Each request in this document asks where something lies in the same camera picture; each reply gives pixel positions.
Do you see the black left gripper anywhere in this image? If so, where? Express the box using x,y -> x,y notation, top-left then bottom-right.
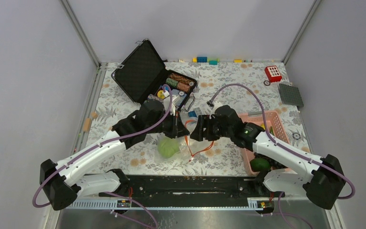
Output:
146,109 -> 191,139

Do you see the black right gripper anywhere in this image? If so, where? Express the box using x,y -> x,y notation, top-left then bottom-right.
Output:
189,114 -> 233,141

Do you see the clear zip bag orange zipper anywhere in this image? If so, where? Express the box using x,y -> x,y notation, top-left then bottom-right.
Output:
154,113 -> 214,163

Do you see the green toy cabbage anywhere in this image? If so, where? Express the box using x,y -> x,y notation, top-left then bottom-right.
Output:
157,137 -> 180,158

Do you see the green toy chili pepper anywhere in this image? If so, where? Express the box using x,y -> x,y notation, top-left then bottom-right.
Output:
269,126 -> 275,136

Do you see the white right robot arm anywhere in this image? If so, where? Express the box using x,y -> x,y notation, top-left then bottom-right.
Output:
190,105 -> 346,210

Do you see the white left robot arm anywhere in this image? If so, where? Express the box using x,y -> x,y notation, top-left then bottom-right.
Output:
32,101 -> 190,210

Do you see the grey toy brick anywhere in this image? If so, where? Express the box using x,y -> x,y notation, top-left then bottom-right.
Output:
193,107 -> 203,117

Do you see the yellow big blind button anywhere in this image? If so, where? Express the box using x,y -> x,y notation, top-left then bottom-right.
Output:
157,90 -> 165,99

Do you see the dark green toy avocado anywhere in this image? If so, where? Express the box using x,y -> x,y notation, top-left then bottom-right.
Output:
249,158 -> 271,172

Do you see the black poker chip case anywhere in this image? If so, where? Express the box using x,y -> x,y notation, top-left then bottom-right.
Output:
111,39 -> 198,111

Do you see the floral tablecloth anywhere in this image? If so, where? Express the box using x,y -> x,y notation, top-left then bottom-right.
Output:
87,62 -> 310,176

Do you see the pink plastic basket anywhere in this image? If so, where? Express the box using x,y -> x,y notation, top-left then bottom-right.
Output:
238,110 -> 291,177

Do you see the poker chip near baseplate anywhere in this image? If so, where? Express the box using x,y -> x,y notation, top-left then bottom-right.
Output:
264,80 -> 271,86

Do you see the wooden block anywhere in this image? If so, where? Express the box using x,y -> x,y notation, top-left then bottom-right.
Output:
82,117 -> 92,133

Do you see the red toy block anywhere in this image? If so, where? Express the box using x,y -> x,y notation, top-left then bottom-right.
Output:
264,65 -> 283,83

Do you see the poker chip right edge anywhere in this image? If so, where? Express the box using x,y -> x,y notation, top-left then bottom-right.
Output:
292,133 -> 302,141

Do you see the grey studded baseplate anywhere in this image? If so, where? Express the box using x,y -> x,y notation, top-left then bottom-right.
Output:
278,83 -> 304,108

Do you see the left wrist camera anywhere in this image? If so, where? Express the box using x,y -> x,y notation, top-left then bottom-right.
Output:
163,89 -> 187,110

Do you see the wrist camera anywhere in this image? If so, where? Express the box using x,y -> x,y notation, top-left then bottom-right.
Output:
163,89 -> 187,110
206,100 -> 223,115

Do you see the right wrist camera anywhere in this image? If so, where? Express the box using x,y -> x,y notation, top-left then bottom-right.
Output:
206,100 -> 223,115

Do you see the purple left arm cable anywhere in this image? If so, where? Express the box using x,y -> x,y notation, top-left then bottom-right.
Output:
32,84 -> 173,208

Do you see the teal brick at wall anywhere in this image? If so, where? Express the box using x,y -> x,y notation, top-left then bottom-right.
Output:
208,60 -> 218,65

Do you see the blue brick at wall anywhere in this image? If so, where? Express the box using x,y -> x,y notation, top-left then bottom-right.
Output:
196,56 -> 208,62

